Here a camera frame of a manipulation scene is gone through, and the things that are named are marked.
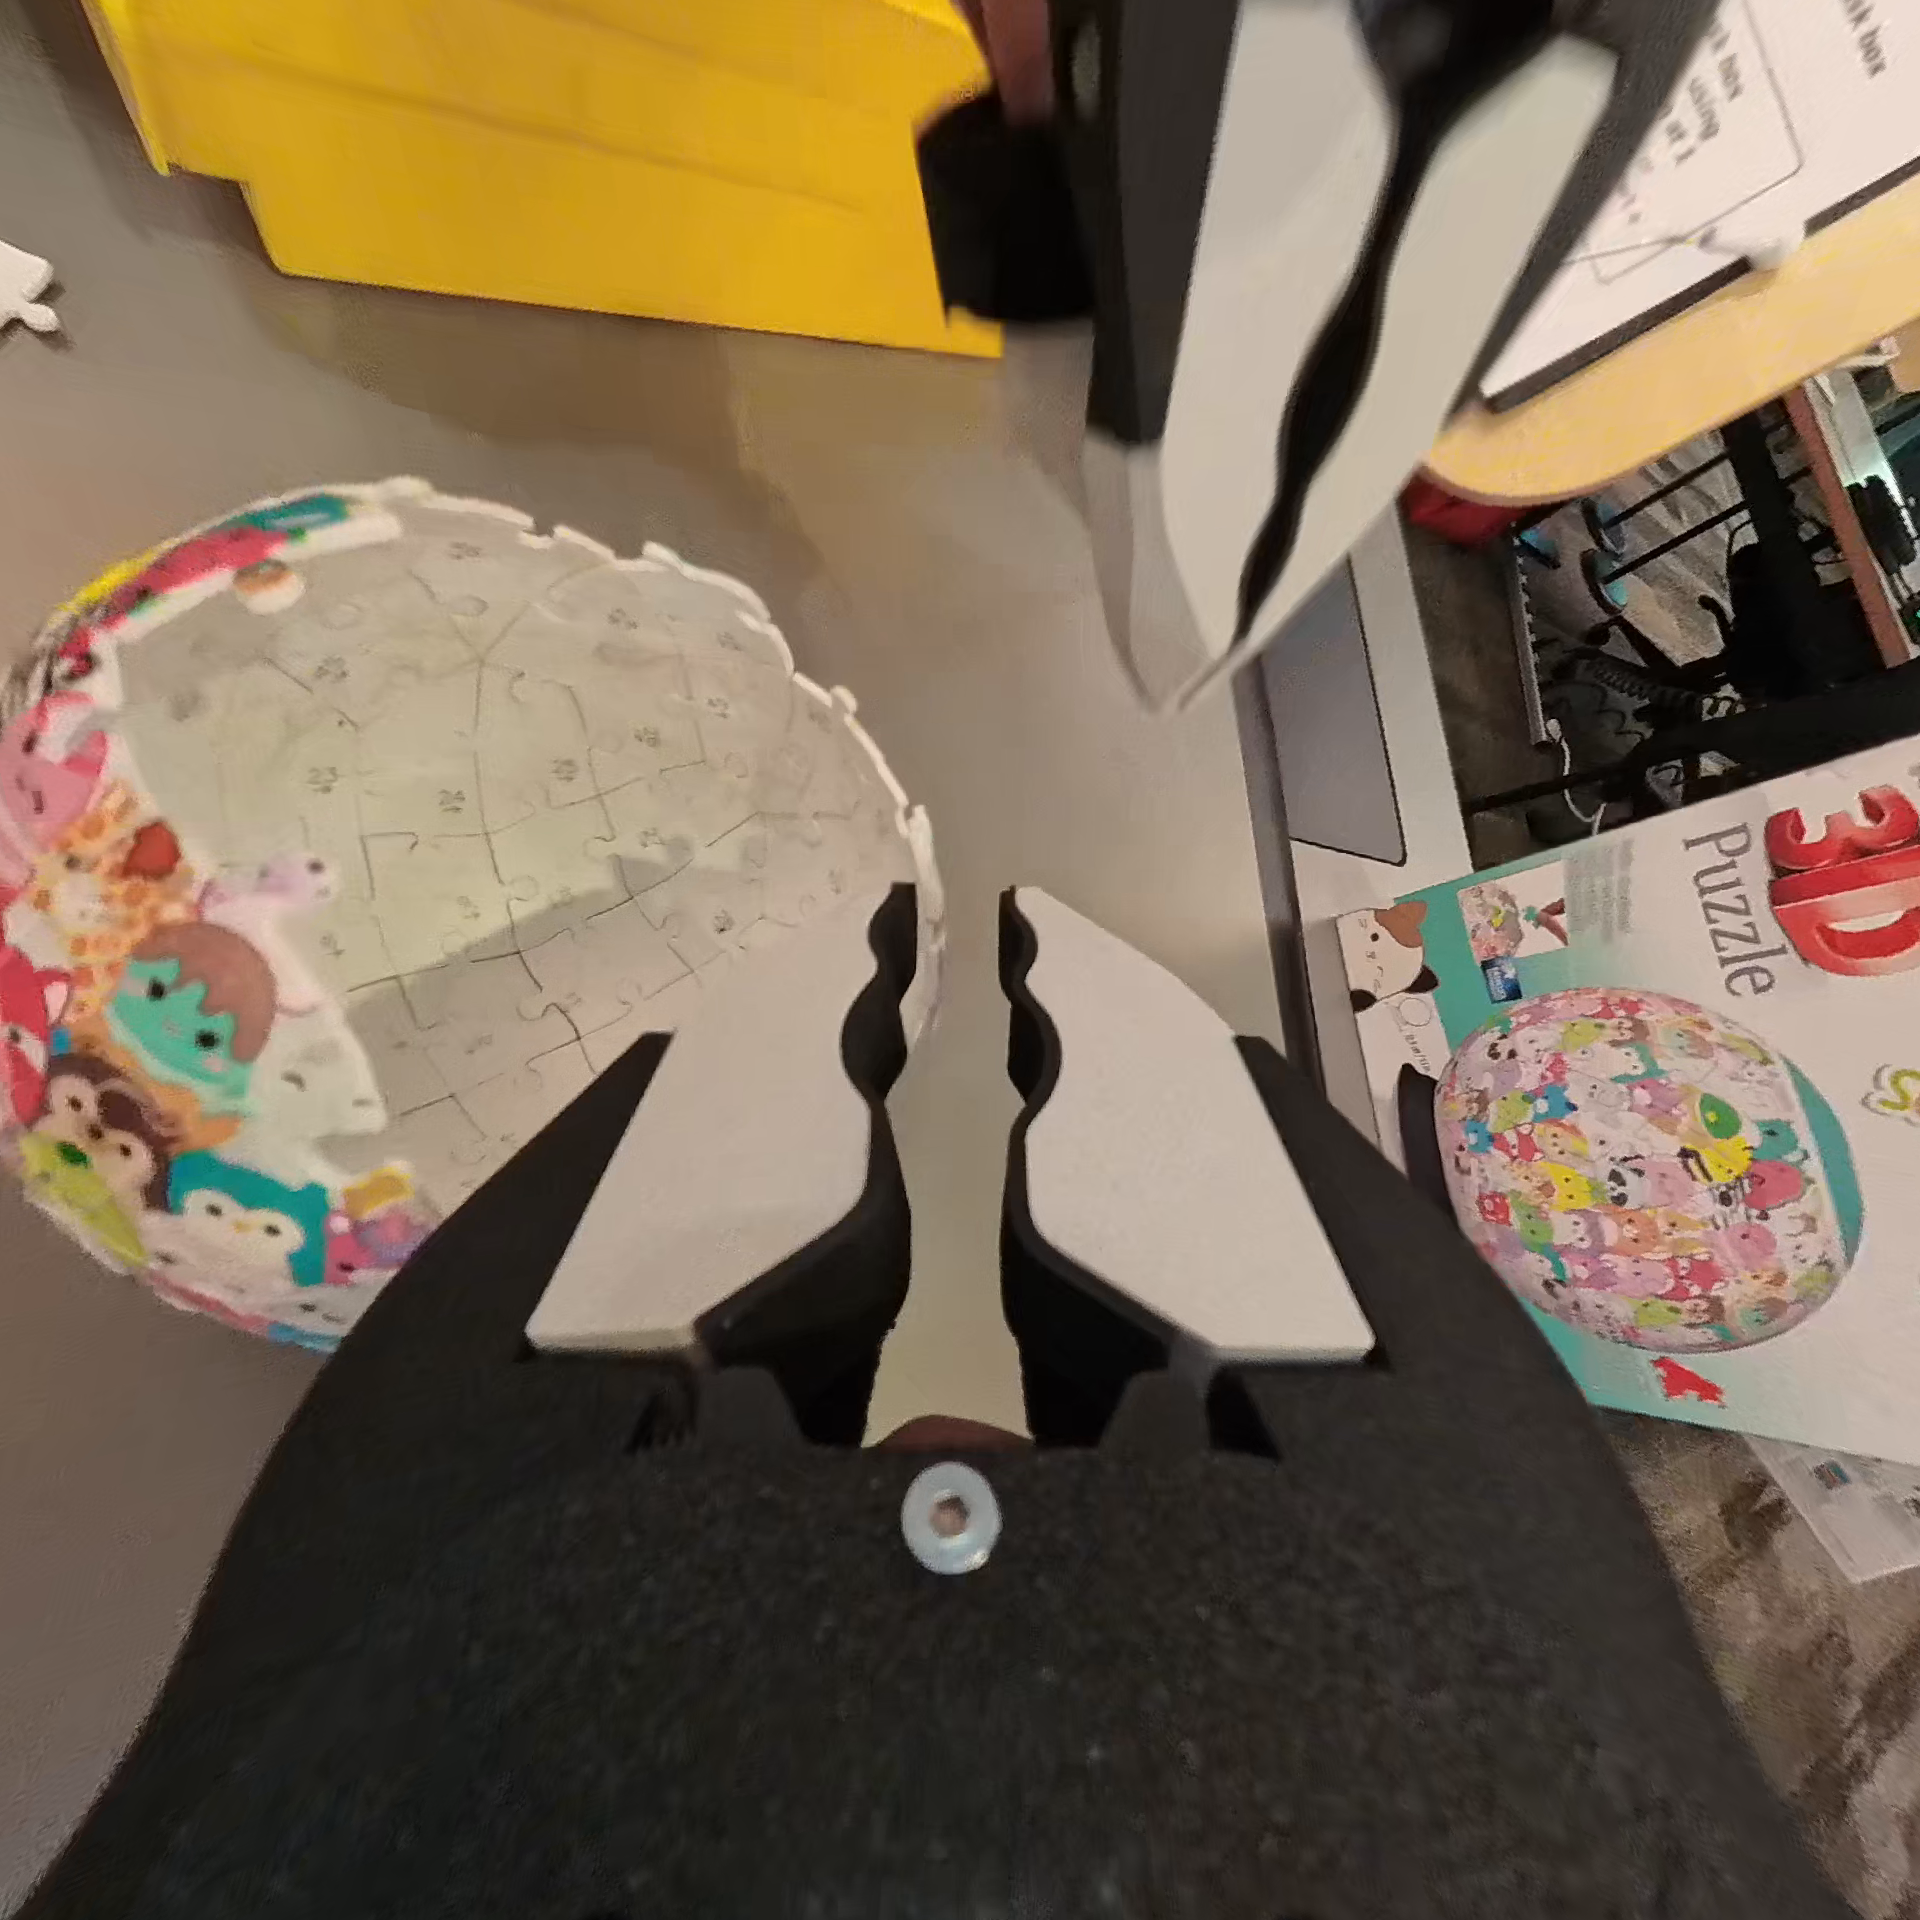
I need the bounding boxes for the clipboard with white paper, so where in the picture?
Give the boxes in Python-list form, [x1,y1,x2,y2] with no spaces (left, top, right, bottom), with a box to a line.
[1477,0,1920,413]

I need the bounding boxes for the black metal chair frame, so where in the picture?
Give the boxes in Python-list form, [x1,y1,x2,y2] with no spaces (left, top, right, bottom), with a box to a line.
[1472,359,1920,860]

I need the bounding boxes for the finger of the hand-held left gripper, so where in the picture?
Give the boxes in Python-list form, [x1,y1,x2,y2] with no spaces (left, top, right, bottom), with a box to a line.
[1195,29,1623,706]
[1088,0,1400,706]

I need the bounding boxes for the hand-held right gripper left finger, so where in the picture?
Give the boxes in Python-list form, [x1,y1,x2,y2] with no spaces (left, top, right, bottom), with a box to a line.
[521,886,919,1386]

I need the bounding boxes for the colourful puzzle ball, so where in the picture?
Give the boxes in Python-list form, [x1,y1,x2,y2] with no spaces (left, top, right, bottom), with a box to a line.
[0,482,945,1353]

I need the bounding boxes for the puzzle box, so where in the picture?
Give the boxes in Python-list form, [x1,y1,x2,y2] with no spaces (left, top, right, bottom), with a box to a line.
[1304,734,1920,1473]

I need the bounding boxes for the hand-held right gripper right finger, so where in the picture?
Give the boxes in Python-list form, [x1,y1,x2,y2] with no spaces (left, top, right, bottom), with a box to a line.
[996,886,1381,1386]

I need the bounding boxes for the white paper sheet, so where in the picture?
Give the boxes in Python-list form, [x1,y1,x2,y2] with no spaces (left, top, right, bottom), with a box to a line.
[1756,1433,1920,1589]

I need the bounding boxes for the yellow plastic bin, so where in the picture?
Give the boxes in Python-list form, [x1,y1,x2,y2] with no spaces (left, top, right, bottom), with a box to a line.
[88,0,1011,359]

